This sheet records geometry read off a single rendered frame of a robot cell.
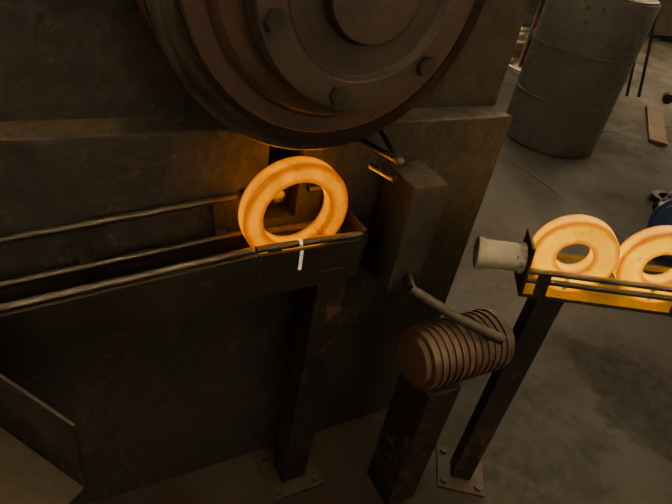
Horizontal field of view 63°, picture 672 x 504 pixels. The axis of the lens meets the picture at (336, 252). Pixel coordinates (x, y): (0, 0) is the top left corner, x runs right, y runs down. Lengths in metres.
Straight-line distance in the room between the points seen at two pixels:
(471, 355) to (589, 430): 0.81
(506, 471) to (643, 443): 0.47
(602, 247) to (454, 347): 0.32
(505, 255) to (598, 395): 0.98
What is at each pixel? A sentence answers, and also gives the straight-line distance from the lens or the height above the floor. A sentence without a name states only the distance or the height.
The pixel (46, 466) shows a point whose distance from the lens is 0.76.
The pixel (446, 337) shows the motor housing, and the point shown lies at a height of 0.53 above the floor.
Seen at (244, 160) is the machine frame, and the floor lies 0.82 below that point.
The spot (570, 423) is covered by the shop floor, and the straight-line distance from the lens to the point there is 1.82.
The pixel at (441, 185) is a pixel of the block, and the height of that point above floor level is 0.80.
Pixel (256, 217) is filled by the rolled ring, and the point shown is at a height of 0.76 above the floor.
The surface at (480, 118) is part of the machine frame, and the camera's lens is 1.11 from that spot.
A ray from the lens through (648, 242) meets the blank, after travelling 1.11.
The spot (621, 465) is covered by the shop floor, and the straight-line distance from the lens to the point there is 1.81.
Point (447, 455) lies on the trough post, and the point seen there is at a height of 0.01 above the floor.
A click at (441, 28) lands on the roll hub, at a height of 1.08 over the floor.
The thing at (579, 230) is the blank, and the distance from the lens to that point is 1.06.
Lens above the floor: 1.22
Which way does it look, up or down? 35 degrees down
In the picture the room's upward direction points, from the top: 11 degrees clockwise
